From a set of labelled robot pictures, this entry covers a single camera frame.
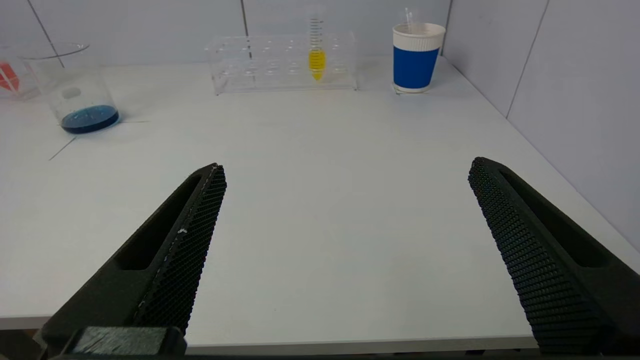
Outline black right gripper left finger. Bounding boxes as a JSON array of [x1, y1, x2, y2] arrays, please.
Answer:
[[33, 162, 228, 357]]

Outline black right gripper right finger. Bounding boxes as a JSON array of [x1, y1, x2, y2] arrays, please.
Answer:
[[467, 156, 640, 357]]

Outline clear glass beaker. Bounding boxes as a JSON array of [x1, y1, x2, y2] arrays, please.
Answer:
[[18, 42, 121, 135]]

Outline clear acrylic test tube rack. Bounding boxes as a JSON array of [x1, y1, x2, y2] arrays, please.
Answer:
[[204, 30, 359, 96], [0, 46, 43, 102]]

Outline test tube with yellow pigment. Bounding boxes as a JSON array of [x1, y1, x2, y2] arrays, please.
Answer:
[[307, 4, 328, 82]]

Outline blue white paper cup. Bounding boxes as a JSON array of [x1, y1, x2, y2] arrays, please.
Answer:
[[391, 21, 447, 95]]

